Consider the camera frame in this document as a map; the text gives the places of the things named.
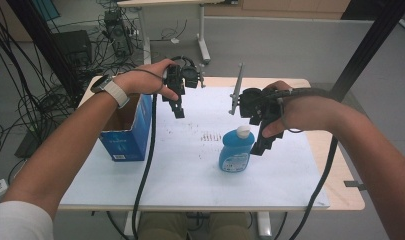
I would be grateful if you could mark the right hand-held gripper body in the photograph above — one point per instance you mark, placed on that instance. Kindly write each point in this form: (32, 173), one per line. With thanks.
(256, 106)

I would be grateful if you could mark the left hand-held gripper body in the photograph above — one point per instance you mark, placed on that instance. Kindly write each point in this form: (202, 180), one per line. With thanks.
(180, 78)

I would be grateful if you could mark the blue bottle with white cap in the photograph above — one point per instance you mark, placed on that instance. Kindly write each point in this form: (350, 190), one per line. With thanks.
(235, 153)

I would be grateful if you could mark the blue cardboard box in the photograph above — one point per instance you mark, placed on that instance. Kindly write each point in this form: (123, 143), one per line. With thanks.
(130, 143)

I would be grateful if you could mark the person's left hand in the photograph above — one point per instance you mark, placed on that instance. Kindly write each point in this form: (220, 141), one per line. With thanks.
(143, 81)

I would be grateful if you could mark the person's right hand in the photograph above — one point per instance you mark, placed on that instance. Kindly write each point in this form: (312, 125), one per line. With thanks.
(310, 115)

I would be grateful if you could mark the white plug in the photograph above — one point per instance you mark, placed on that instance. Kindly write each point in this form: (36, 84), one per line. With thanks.
(174, 40)

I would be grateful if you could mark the white desk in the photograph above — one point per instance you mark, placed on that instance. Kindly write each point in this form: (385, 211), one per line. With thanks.
(201, 33)

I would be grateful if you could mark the grey floor mat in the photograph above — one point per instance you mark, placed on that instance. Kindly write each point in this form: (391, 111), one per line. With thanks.
(318, 87)

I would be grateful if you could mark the light wooden table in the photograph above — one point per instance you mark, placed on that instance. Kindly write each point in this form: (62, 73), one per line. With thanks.
(340, 166)

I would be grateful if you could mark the black computer tower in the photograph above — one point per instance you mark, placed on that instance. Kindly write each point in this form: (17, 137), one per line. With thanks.
(118, 33)

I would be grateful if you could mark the white table mat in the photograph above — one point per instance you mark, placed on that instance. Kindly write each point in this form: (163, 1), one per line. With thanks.
(190, 186)

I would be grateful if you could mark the black tape piece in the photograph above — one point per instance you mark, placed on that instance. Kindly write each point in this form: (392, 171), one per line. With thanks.
(355, 185)

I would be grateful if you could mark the black equipment box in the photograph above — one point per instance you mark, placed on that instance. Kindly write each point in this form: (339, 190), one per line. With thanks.
(73, 46)

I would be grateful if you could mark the person's khaki trousers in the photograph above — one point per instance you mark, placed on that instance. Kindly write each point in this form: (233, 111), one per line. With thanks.
(163, 226)

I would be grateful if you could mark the teal panel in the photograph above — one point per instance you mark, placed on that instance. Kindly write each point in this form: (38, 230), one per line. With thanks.
(46, 8)

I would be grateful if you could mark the white shirt sleeve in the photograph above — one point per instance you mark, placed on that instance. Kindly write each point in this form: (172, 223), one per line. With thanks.
(20, 221)

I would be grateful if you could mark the black metal post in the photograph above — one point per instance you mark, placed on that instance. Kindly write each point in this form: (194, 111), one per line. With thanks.
(43, 40)
(366, 46)

